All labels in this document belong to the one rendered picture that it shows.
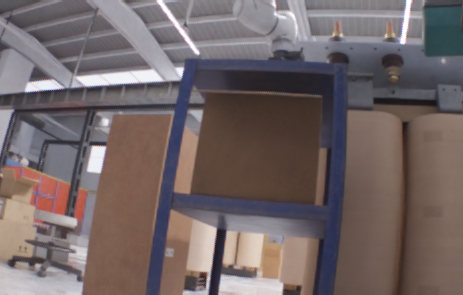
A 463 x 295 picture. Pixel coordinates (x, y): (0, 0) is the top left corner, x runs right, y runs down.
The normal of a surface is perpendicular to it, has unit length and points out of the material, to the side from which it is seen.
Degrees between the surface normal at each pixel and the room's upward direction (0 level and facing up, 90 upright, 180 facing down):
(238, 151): 90
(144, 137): 90
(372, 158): 90
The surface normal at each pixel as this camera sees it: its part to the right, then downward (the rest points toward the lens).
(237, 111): -0.17, -0.31
